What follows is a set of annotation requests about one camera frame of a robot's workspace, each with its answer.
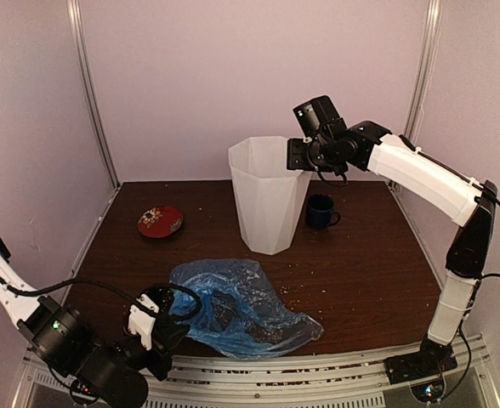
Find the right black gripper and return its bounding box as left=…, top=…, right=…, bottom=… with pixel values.
left=287, top=137, right=341, bottom=171

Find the white faceted trash bin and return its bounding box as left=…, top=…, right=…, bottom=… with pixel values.
left=228, top=136, right=311, bottom=255

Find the blue plastic trash bag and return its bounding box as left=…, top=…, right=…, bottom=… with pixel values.
left=169, top=258, right=324, bottom=360

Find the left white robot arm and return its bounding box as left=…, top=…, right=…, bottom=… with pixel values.
left=0, top=238, right=190, bottom=407

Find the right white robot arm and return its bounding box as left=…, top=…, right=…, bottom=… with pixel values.
left=287, top=95, right=497, bottom=376

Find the dark blue enamel mug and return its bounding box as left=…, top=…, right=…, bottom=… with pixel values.
left=305, top=194, right=341, bottom=230

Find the red patterned plate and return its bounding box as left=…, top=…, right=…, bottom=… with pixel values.
left=138, top=206, right=184, bottom=239

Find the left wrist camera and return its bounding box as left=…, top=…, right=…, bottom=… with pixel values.
left=127, top=286, right=177, bottom=352

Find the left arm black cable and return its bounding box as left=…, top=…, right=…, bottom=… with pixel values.
left=0, top=250, right=204, bottom=328

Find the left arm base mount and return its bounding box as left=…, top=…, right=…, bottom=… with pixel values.
left=69, top=379, right=100, bottom=405

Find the right aluminium corner post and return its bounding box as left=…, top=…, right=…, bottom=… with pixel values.
left=385, top=0, right=442, bottom=192

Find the aluminium corner post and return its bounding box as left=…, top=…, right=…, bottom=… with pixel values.
left=67, top=0, right=121, bottom=190
left=385, top=0, right=442, bottom=192

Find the aluminium front rail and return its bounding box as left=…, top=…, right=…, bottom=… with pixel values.
left=9, top=335, right=500, bottom=407

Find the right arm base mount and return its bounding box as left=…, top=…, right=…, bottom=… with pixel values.
left=384, top=352, right=457, bottom=404

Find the left aluminium corner post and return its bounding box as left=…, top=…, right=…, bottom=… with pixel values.
left=67, top=0, right=121, bottom=190

